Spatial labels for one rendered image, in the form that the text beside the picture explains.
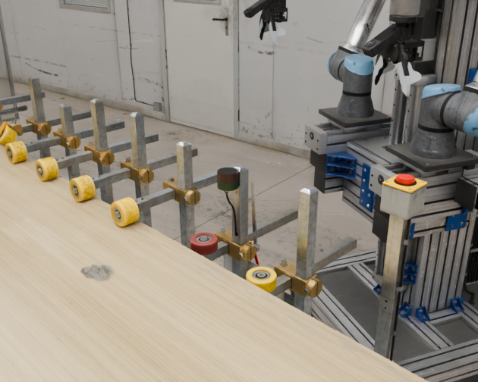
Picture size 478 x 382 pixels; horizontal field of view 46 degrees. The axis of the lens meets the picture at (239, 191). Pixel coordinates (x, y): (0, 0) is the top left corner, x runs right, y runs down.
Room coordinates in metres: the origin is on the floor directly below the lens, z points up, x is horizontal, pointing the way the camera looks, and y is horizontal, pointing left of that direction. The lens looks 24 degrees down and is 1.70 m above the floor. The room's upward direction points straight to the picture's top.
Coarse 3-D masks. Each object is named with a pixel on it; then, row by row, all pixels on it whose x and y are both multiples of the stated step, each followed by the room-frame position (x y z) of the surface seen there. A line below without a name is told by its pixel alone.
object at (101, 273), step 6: (84, 270) 1.25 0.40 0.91; (90, 270) 1.26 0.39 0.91; (96, 270) 1.25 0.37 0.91; (102, 270) 1.24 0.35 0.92; (108, 270) 1.26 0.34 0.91; (114, 270) 1.27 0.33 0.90; (90, 276) 1.23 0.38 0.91; (96, 276) 1.23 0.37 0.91; (102, 276) 1.23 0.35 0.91; (108, 276) 1.24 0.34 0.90
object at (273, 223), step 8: (280, 216) 1.66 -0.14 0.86; (288, 216) 1.67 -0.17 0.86; (296, 216) 1.70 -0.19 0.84; (264, 224) 1.60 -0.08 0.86; (272, 224) 1.62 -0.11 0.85; (280, 224) 1.64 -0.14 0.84; (248, 232) 1.55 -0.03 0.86; (264, 232) 1.59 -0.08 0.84; (224, 248) 1.47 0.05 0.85; (208, 256) 1.42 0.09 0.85; (216, 256) 1.45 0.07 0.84
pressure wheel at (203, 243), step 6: (198, 234) 1.45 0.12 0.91; (204, 234) 1.46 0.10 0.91; (210, 234) 1.45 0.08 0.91; (192, 240) 1.42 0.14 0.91; (198, 240) 1.42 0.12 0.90; (204, 240) 1.42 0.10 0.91; (210, 240) 1.42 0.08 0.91; (216, 240) 1.42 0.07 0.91; (192, 246) 1.41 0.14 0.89; (198, 246) 1.39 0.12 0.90; (204, 246) 1.39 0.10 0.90; (210, 246) 1.40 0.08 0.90; (216, 246) 1.42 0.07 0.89; (198, 252) 1.39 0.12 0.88; (204, 252) 1.39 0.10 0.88; (210, 252) 1.40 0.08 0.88
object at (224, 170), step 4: (224, 168) 1.46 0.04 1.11; (228, 168) 1.46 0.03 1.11; (232, 168) 1.46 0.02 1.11; (220, 172) 1.43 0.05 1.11; (224, 172) 1.43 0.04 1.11; (228, 172) 1.43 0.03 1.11; (232, 172) 1.43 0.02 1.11; (236, 172) 1.43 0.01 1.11; (232, 192) 1.47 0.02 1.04; (236, 192) 1.46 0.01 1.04; (228, 200) 1.44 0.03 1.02; (232, 208) 1.45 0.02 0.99; (236, 224) 1.46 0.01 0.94; (236, 228) 1.46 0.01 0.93; (236, 232) 1.46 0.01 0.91
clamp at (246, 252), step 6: (216, 234) 1.52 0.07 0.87; (222, 234) 1.52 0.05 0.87; (228, 234) 1.52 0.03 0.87; (222, 240) 1.50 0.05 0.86; (228, 240) 1.48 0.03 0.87; (228, 246) 1.48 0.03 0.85; (234, 246) 1.46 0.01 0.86; (240, 246) 1.45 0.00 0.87; (246, 246) 1.45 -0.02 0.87; (252, 246) 1.45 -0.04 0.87; (228, 252) 1.48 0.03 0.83; (234, 252) 1.46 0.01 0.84; (240, 252) 1.44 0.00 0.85; (246, 252) 1.43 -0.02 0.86; (252, 252) 1.45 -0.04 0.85; (240, 258) 1.44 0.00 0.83; (246, 258) 1.43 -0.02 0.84; (252, 258) 1.45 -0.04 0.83
